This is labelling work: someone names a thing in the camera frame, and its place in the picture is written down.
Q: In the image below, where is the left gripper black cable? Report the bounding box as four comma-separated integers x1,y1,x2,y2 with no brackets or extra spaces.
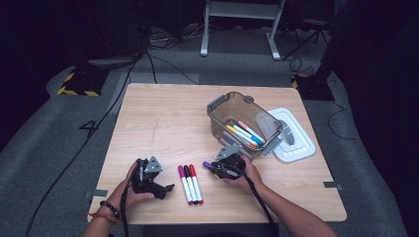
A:
119,189,131,237

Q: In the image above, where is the white metal desk frame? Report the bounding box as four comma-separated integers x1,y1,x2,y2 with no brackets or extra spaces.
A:
200,0,286,61

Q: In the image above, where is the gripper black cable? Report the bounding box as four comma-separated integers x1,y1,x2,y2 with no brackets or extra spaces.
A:
230,166,281,237
119,189,131,237

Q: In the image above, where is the black tripod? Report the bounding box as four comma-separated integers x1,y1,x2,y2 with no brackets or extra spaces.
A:
282,18,331,62

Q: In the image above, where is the yellow marker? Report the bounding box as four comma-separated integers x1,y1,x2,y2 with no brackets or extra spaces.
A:
225,123,260,148

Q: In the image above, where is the bundle of floor cables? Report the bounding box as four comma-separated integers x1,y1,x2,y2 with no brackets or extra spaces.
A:
146,24,207,51

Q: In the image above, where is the red orange bracelet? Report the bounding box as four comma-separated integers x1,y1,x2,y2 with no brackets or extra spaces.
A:
88,210,119,225

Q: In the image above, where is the transparent grey storage box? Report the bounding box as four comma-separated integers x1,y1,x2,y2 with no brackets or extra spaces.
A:
206,91,284,163

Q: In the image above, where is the black bead bracelet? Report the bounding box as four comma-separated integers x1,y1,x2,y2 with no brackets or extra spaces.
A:
99,199,122,218

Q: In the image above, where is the pink marker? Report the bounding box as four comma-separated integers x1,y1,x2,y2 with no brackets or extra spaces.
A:
236,119,267,143

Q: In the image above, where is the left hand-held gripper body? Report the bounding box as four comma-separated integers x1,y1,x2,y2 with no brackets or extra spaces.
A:
130,155,165,194

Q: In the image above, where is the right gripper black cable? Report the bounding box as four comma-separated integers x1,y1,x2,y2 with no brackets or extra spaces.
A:
230,166,281,237

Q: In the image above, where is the person's left hand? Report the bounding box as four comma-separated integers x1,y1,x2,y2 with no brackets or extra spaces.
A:
107,161,156,212

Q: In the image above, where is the black marker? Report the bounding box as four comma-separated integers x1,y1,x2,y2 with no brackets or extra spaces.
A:
183,165,199,205

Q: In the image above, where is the coiled black floor cable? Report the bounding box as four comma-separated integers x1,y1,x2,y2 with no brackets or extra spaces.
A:
289,56,314,76

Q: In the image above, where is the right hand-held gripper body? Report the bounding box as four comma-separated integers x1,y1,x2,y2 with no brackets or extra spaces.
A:
214,143,247,181

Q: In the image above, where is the black slanted stand column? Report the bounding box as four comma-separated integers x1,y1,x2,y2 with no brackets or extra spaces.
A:
315,0,352,83

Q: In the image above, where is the white box lid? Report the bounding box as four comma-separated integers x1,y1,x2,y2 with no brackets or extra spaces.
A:
255,107,316,165

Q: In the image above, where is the person's right hand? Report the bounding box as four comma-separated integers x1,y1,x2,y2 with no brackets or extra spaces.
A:
226,155,265,194

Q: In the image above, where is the red marker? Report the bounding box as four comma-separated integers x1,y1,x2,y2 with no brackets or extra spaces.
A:
188,164,205,205

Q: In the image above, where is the long black floor cable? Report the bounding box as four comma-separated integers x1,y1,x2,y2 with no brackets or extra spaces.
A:
25,53,141,237

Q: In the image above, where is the grey round base plate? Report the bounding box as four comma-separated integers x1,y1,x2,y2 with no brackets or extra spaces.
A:
87,55,137,70

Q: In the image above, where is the black yellow striped base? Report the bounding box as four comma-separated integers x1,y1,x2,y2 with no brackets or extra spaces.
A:
291,73,336,102
56,67,110,98

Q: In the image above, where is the magenta marker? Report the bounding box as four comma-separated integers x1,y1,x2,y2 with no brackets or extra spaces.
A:
177,165,194,205

